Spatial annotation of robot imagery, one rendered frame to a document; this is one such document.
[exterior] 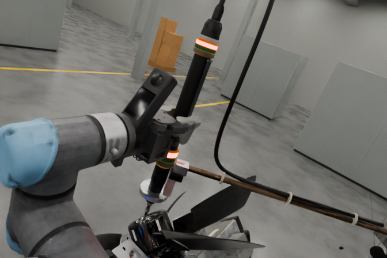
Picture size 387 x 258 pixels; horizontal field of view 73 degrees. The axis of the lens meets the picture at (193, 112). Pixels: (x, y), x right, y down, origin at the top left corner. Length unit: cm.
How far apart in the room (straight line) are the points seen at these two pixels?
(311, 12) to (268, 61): 566
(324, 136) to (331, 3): 801
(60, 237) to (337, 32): 1261
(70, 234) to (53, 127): 13
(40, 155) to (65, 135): 4
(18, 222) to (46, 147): 11
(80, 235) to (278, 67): 748
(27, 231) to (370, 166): 592
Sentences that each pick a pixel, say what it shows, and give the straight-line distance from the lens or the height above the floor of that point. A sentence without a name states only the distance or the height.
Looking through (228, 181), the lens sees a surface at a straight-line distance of 62.
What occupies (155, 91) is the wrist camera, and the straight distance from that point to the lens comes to 44.
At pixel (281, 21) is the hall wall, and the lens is 1326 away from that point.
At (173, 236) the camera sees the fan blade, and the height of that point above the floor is 143.
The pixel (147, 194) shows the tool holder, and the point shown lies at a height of 141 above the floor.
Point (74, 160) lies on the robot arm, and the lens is 36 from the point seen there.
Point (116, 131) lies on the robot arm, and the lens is 39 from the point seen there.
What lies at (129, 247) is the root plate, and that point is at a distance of 81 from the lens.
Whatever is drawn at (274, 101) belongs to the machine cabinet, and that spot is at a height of 56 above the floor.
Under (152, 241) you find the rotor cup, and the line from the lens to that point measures 79.
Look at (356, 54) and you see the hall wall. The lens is 1259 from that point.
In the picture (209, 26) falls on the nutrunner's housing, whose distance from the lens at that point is 50.
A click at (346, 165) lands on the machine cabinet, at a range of 609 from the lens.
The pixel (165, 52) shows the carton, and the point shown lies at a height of 59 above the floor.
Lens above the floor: 178
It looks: 18 degrees down
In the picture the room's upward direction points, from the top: 21 degrees clockwise
